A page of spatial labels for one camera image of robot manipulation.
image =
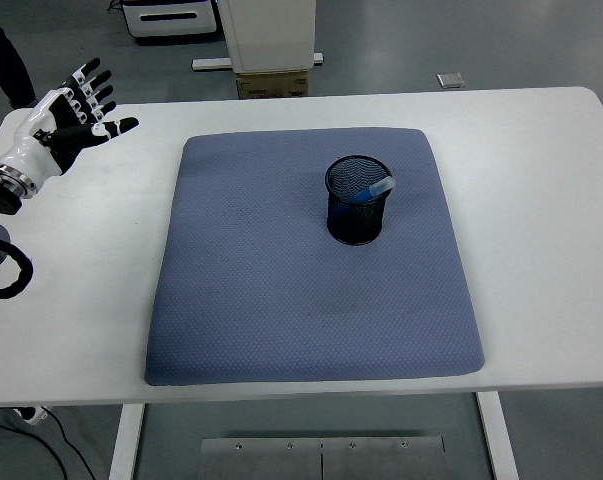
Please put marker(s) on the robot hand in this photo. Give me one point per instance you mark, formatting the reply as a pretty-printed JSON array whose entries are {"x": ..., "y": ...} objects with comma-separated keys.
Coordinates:
[{"x": 36, "y": 145}]

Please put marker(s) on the blue marker with clear cap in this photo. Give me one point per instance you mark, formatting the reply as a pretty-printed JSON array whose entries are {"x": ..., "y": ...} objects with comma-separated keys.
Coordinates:
[{"x": 376, "y": 189}]

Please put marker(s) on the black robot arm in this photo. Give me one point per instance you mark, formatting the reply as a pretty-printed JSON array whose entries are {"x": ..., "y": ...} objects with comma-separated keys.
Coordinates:
[{"x": 3, "y": 190}]

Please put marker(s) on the black mesh pen holder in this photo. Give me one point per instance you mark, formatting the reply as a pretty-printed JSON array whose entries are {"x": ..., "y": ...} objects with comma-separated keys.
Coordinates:
[{"x": 356, "y": 225}]

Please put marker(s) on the white appliance with dark slot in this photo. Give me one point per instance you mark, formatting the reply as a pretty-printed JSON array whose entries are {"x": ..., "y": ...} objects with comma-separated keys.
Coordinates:
[{"x": 171, "y": 17}]

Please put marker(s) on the white cabinet base bar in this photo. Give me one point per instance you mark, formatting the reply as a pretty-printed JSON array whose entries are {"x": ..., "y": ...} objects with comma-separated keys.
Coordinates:
[{"x": 211, "y": 63}]

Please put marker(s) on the brown cardboard box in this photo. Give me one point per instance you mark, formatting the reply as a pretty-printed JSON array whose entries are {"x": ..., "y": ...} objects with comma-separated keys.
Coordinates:
[{"x": 273, "y": 85}]

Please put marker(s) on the blue-grey textured mat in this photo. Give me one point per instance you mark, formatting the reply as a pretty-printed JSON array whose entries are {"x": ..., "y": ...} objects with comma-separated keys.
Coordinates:
[{"x": 291, "y": 310}]

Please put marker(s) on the white table leg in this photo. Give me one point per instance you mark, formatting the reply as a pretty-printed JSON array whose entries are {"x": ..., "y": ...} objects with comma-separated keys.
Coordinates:
[
  {"x": 126, "y": 445},
  {"x": 498, "y": 440}
]

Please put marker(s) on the grey metal floor cover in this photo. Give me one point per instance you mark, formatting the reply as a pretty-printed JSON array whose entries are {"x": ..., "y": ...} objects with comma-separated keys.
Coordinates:
[{"x": 450, "y": 80}]

